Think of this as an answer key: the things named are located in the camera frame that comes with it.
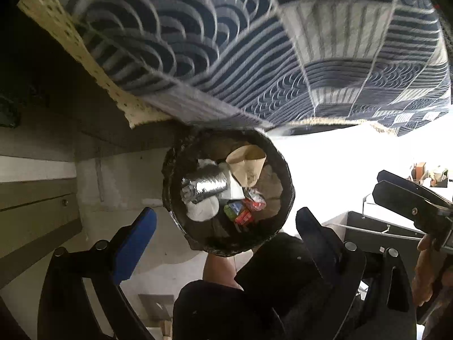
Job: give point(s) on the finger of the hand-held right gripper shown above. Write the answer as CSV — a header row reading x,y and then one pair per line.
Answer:
x,y
407,184
407,207

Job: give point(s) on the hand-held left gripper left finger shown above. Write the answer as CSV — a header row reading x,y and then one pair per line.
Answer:
x,y
136,244

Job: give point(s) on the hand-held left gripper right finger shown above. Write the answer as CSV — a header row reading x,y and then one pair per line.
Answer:
x,y
311,233

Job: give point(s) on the black-lined trash bin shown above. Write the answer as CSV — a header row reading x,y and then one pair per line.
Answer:
x,y
281,202

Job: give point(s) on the clear red candy wrapper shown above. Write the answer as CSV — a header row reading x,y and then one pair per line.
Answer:
x,y
256,199

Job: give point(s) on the large white tissue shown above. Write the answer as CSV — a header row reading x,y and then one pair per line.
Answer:
x,y
203,209

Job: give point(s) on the green snack wrapper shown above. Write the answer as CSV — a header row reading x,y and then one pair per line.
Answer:
x,y
233,209

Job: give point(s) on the silver foil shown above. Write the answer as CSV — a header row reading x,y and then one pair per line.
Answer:
x,y
207,184

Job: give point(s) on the brown paper wrapper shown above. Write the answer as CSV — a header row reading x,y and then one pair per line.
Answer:
x,y
247,164

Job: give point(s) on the small white tissue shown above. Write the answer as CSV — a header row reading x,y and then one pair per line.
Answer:
x,y
207,166

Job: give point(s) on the person's right hand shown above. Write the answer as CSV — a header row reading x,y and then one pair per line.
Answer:
x,y
426,269

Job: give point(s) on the grey box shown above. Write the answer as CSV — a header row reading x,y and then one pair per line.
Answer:
x,y
378,228

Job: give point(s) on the person's leg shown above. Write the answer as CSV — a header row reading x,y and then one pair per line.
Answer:
x,y
247,297

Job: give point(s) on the grey cabinet drawer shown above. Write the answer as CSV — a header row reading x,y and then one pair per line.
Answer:
x,y
32,226

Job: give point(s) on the blue patterned tablecloth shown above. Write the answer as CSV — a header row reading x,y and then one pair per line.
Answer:
x,y
247,42

